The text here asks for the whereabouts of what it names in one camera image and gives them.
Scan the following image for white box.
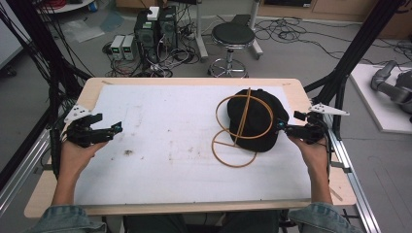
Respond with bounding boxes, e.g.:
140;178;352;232
146;6;160;21

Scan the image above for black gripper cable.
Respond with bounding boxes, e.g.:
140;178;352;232
319;119;334;183

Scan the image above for black floor cables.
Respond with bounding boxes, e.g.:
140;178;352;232
254;17;412;67

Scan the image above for white round table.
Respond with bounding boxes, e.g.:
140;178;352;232
36;0;95;15

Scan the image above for wooden ring hanger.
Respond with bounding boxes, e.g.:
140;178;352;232
211;86;275;169

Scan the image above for grey bench power supply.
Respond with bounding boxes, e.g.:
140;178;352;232
121;34;137;61
109;34;126;61

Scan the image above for person's right hand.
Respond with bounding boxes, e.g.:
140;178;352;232
287;135;329;171

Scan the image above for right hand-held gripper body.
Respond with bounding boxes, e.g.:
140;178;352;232
301;102;351;146

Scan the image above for aluminium rail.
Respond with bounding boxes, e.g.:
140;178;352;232
325;113;383;233
0;128;52;216

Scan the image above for black frame strut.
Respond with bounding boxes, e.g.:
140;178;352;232
303;0;412;141
0;0;93;180

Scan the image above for person's left hand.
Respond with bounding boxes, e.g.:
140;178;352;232
58;138;109;178

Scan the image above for black cap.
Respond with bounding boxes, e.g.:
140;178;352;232
226;88;291;153

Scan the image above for black round stool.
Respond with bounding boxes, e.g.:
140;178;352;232
208;21;257;79

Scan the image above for white floor board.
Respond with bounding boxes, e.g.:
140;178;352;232
349;63;412;135

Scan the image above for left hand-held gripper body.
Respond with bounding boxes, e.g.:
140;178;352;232
62;103;114;149

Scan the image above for clear plastic sheet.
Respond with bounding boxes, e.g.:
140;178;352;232
60;18;106;44

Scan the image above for white table mat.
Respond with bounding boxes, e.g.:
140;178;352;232
73;83;313;206

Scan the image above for electronics boxes on floor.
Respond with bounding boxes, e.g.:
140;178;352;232
102;6;200;79

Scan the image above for black computer tower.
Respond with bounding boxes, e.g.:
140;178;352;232
133;10;160;63
157;5;179;50

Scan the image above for white stand leg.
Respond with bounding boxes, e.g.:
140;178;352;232
248;0;264;60
194;0;210;62

